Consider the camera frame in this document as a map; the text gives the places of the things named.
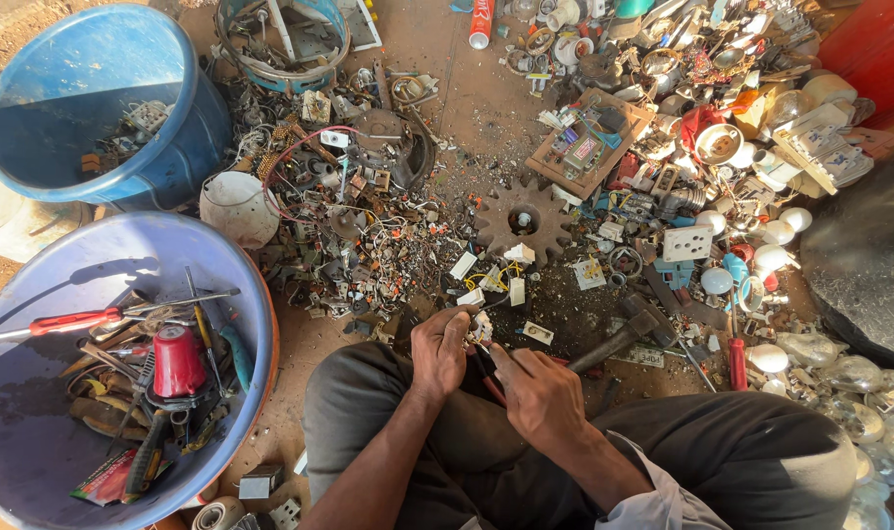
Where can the person's left hand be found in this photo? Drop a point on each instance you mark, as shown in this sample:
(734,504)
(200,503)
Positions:
(438,353)

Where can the person's right hand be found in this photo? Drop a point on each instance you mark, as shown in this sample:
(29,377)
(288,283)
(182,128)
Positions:
(539,397)

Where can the small white electrical part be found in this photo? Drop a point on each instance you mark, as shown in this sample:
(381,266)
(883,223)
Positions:
(481,325)

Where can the rusty metal gear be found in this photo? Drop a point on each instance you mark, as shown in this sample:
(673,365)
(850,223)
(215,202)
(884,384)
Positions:
(523,219)

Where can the heap of electrical scrap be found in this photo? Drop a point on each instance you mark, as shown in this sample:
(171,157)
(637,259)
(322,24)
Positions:
(344,199)

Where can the person's grey trousers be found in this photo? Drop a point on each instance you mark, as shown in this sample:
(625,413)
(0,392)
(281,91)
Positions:
(712,456)

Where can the white round bulb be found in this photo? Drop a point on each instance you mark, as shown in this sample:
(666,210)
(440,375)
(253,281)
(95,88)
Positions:
(716,280)

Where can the small grey metal box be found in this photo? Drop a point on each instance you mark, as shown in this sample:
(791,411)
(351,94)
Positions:
(259,482)

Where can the white dome lamp shade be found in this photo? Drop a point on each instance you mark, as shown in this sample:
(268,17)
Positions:
(239,208)

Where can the wooden board with circuit parts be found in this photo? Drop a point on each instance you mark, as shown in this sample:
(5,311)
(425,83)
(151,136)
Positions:
(588,141)

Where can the red cylindrical cap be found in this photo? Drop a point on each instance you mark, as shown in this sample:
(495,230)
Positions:
(177,362)

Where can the white tape roll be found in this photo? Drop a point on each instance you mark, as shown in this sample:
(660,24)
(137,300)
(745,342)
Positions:
(217,514)

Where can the heap of switches and fittings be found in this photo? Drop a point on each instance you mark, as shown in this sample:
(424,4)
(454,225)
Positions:
(704,147)

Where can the pile of glass bulbs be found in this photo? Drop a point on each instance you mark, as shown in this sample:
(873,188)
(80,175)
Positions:
(852,412)

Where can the lavender plastic tub of tools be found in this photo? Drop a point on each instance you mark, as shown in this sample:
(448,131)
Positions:
(116,368)

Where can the red and white spray can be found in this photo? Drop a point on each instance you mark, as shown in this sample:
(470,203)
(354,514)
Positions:
(481,23)

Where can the red printed packet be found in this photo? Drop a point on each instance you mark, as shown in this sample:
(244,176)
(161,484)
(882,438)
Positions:
(108,478)

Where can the black round pan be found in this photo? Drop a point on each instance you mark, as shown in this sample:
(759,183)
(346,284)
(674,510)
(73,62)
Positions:
(863,257)

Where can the blue plastic bucket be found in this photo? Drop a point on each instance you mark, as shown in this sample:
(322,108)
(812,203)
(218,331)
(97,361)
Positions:
(97,103)

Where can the red barrel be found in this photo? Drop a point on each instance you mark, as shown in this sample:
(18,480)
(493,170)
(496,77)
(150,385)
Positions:
(874,51)

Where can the white switch socket plate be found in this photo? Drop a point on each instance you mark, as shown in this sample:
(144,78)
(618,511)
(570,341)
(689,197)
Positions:
(687,243)

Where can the round blue metal frame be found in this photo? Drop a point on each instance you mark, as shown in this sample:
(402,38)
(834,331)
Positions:
(289,44)

